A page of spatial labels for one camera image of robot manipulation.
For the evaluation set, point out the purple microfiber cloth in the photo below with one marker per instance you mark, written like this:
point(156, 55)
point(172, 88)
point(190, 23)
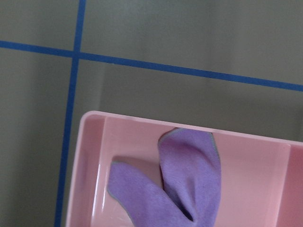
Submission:
point(191, 191)

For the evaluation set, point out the pink plastic tray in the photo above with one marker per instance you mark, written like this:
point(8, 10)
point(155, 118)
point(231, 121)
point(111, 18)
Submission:
point(261, 177)

